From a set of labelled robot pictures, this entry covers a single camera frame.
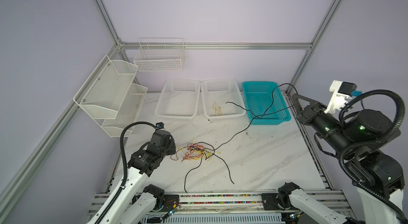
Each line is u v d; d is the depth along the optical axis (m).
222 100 1.15
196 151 0.80
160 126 0.67
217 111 1.05
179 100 1.15
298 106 0.47
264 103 1.15
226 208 0.73
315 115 0.41
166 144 0.58
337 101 0.39
